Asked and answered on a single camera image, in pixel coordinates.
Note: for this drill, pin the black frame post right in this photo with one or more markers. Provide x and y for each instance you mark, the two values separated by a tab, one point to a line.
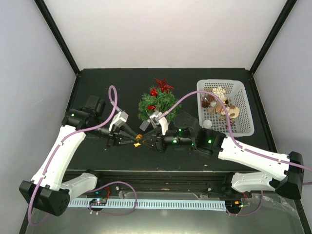
283	15

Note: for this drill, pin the gold gift box ornament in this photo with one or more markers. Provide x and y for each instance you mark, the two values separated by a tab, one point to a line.
138	138

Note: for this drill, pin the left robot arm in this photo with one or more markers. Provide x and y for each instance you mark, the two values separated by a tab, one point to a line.
46	191

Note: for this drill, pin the red santa ornament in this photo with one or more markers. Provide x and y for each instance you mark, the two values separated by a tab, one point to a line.
151	107

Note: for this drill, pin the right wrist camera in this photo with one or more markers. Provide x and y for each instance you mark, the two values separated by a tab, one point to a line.
157	120

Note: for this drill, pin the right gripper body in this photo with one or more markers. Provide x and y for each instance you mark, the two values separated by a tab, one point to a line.
161	146

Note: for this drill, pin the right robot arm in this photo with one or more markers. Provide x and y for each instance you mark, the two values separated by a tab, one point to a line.
280	173

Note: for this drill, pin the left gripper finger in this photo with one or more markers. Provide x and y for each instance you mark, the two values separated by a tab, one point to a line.
128	130
124	141

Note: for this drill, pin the large white ball ornament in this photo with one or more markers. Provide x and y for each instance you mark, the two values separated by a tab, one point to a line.
207	124

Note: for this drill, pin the string light with white balls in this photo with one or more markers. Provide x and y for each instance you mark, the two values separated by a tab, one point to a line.
145	124

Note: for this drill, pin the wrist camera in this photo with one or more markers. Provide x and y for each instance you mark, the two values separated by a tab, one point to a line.
157	120
118	120

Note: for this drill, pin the white snowflake ornament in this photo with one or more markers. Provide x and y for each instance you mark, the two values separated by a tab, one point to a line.
219	92

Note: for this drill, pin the black frame post left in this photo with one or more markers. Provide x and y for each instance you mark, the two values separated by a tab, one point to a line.
41	5

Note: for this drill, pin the small green christmas tree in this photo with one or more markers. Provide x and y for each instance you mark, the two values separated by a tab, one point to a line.
163	102

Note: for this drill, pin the pine cone ornament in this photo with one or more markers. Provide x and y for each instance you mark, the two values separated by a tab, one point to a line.
206	100

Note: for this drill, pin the right circuit board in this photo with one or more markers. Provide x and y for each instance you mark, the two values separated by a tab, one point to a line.
238	203

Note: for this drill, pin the black frame post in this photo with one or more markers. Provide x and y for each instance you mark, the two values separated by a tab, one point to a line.
283	15
41	5

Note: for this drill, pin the white plastic basket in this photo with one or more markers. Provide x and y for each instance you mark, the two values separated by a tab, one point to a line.
237	96

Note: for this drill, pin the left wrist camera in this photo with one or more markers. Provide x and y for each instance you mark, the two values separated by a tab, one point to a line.
118	120

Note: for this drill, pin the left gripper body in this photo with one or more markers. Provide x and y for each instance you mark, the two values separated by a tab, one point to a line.
112	136

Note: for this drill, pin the circuit board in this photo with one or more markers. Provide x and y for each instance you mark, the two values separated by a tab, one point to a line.
98	202
238	203

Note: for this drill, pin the red star ornament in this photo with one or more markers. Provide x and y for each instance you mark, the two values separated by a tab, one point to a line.
163	85

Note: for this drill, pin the white slotted cable duct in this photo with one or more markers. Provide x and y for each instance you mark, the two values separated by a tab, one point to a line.
113	203

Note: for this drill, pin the left circuit board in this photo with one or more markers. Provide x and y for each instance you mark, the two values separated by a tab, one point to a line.
98	202

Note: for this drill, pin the red gift box ornament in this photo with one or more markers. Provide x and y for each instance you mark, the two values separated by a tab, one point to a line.
154	92

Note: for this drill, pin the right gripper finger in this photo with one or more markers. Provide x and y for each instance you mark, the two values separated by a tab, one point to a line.
151	134
148	145

